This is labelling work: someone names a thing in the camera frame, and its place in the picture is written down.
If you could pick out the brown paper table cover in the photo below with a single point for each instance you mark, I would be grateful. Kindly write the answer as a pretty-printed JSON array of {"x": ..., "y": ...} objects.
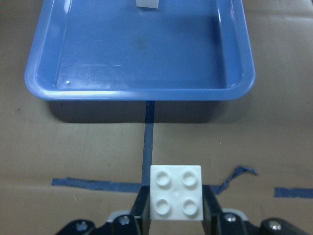
[{"x": 270, "y": 129}]

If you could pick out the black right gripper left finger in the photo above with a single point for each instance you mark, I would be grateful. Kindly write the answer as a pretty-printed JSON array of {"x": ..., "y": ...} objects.
[{"x": 141, "y": 210}]

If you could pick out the white block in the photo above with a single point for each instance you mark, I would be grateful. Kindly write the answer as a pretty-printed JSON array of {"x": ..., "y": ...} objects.
[
  {"x": 176, "y": 192},
  {"x": 153, "y": 4}
]

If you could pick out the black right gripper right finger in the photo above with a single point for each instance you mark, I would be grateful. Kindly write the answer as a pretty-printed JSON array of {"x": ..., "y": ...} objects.
[{"x": 211, "y": 210}]

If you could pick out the blue plastic tray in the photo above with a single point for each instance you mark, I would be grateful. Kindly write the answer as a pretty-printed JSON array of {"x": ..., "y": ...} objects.
[{"x": 112, "y": 50}]

